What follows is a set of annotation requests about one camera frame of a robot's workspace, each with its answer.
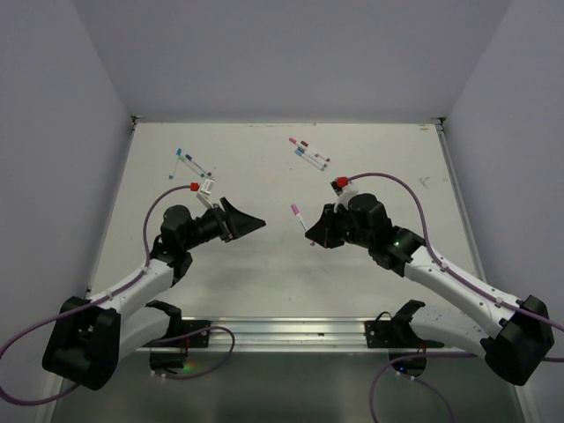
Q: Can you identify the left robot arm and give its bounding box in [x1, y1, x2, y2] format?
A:
[41, 198, 266, 390]

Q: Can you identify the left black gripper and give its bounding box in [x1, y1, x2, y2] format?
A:
[182, 197, 264, 250]

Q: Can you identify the light blue capped marker right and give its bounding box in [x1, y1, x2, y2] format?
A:
[294, 151, 326, 172]

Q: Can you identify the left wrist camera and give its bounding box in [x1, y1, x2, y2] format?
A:
[196, 175, 215, 210]

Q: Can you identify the dark blue capped marker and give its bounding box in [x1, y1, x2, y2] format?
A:
[182, 153, 213, 178]

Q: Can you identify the aluminium rail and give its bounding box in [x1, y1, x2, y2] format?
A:
[143, 309, 486, 358]

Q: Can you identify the purple capped marker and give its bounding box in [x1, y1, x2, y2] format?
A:
[291, 204, 308, 233]

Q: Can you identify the purple cable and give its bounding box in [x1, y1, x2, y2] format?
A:
[0, 181, 239, 405]
[343, 171, 564, 423]

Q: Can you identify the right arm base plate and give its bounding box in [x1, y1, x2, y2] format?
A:
[364, 320, 422, 349]

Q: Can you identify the brown capped marker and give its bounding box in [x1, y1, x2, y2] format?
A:
[300, 140, 330, 163]

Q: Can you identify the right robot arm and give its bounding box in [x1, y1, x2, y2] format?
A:
[306, 194, 554, 386]

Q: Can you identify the thin light blue marker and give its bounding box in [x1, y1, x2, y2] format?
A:
[168, 155, 181, 180]

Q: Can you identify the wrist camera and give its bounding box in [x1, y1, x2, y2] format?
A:
[196, 175, 215, 210]
[330, 176, 359, 212]

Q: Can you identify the pink capped marker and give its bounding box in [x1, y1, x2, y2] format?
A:
[288, 137, 324, 161]

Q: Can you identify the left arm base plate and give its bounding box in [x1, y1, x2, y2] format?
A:
[176, 320, 211, 349]

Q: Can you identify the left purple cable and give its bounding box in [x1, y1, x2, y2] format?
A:
[0, 181, 239, 405]

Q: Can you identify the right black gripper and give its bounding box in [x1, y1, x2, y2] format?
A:
[306, 201, 374, 248]

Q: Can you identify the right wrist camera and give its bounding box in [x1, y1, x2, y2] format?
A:
[330, 176, 359, 212]

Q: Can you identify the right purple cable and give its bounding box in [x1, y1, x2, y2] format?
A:
[343, 171, 564, 423]

